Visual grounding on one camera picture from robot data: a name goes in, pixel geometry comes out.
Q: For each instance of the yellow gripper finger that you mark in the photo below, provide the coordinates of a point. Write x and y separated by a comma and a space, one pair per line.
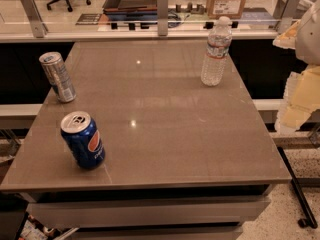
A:
288, 39
300, 99

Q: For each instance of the grey drawer cabinet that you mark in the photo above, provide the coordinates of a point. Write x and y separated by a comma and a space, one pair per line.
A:
165, 213

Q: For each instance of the left metal glass bracket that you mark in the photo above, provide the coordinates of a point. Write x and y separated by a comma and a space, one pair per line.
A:
37, 24

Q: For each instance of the right metal glass bracket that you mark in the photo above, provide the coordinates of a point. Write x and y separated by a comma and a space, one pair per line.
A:
286, 15

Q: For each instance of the brown cardboard box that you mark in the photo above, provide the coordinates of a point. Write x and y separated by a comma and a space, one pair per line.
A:
226, 0

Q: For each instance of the black floor bar with wheel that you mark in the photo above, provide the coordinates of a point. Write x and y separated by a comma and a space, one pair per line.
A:
298, 183

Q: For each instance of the silver redbull can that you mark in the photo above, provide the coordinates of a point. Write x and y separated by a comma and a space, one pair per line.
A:
57, 74

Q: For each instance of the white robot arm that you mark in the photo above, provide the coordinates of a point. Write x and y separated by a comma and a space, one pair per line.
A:
308, 41

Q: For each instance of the clear plastic water bottle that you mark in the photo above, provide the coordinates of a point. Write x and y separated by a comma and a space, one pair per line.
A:
218, 43

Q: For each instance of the metal glass bracket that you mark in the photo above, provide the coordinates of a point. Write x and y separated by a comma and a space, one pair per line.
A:
286, 15
37, 24
162, 17

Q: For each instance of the middle metal glass bracket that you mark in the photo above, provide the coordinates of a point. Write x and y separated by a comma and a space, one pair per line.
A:
162, 17

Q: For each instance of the blue pepsi can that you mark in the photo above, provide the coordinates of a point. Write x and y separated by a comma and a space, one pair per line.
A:
80, 132

